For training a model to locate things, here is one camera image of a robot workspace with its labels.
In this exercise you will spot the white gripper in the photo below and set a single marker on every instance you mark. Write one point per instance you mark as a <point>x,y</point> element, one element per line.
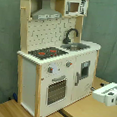
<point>106,94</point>

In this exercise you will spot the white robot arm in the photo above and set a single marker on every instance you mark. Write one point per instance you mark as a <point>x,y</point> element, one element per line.
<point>106,94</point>

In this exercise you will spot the wooden toy kitchen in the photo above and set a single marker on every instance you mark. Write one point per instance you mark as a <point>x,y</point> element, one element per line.
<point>33,76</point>

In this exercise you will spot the toy fridge door with dispenser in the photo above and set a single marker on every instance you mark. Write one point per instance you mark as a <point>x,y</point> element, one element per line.
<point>83,76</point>

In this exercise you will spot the right red stove knob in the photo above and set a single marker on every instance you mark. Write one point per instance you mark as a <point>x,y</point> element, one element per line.
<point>68,64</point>

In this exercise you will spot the red stove knob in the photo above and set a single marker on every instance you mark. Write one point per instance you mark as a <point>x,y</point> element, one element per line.
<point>50,69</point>
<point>68,64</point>

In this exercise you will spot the toy oven door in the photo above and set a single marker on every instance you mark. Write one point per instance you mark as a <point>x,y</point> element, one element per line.
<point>56,91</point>

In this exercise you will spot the grey toy sink basin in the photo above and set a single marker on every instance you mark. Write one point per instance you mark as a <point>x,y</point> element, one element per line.
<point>75,46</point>

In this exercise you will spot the left red stove knob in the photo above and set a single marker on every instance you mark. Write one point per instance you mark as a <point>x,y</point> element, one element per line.
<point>50,69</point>

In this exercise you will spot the black stovetop with red burners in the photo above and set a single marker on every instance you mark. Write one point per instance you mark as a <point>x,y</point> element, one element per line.
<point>47,53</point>

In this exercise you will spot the grey range hood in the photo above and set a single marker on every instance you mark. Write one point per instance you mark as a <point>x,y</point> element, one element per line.
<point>46,12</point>

